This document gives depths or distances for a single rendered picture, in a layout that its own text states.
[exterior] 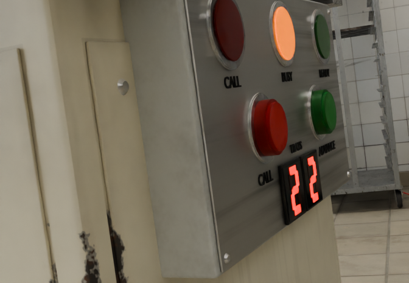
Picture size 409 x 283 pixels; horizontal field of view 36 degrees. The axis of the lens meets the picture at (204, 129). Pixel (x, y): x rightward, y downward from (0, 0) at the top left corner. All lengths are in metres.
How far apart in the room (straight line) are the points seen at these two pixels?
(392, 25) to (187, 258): 4.12
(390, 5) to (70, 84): 4.16
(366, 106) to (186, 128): 4.11
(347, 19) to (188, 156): 4.13
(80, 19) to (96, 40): 0.01
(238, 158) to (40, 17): 0.12
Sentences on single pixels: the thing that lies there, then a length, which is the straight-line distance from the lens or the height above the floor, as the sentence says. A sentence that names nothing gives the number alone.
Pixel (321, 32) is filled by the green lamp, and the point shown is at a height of 0.81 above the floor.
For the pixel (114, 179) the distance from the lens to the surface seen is 0.27.
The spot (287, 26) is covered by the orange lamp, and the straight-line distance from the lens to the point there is 0.38.
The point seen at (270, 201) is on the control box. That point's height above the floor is 0.72.
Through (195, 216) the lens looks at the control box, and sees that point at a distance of 0.28.
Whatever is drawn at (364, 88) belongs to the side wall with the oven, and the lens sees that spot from 4.36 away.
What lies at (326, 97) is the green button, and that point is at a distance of 0.42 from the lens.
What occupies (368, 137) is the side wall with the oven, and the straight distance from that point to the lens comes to 4.39.
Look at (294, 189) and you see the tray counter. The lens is 0.37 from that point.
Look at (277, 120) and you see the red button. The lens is 0.33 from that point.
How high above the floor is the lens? 0.78
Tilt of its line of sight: 3 degrees down
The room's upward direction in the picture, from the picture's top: 8 degrees counter-clockwise
